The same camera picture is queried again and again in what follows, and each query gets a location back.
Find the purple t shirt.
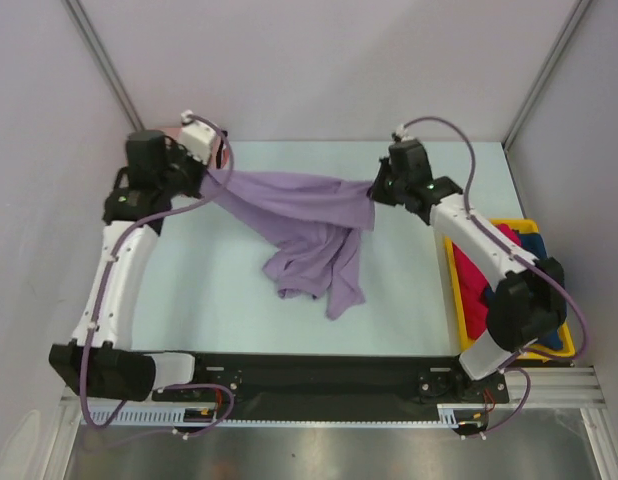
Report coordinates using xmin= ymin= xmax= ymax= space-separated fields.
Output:
xmin=202 ymin=170 xmax=375 ymax=320

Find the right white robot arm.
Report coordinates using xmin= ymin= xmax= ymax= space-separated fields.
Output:
xmin=368 ymin=139 xmax=567 ymax=401

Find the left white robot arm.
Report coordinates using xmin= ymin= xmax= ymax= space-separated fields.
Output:
xmin=48 ymin=122 xmax=221 ymax=402

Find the folded pink t shirt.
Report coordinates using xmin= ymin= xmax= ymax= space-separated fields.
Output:
xmin=162 ymin=127 xmax=226 ymax=168

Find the red t shirt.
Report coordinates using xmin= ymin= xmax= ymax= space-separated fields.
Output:
xmin=451 ymin=223 xmax=523 ymax=344

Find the navy blue t shirt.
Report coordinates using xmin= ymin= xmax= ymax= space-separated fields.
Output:
xmin=516 ymin=231 xmax=563 ymax=351

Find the yellow plastic bin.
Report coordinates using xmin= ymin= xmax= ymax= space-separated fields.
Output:
xmin=444 ymin=219 xmax=576 ymax=362

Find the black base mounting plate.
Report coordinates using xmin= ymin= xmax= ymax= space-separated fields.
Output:
xmin=152 ymin=353 xmax=509 ymax=421

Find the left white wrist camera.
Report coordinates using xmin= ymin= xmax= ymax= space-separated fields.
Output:
xmin=177 ymin=110 xmax=217 ymax=165

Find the left corner aluminium post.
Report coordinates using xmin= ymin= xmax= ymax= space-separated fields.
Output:
xmin=60 ymin=0 xmax=145 ymax=131

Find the corner aluminium post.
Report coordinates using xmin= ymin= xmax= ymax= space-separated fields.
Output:
xmin=501 ymin=0 xmax=594 ymax=153
xmin=60 ymin=0 xmax=145 ymax=131

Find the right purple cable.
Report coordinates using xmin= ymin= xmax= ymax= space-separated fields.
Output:
xmin=403 ymin=117 xmax=589 ymax=441

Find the right corner aluminium post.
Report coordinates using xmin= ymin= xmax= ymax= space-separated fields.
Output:
xmin=501 ymin=0 xmax=594 ymax=153

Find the slotted cable duct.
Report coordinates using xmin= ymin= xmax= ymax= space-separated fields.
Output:
xmin=111 ymin=406 xmax=486 ymax=429

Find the aluminium frame rail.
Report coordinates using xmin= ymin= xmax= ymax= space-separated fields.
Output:
xmin=505 ymin=367 xmax=606 ymax=409

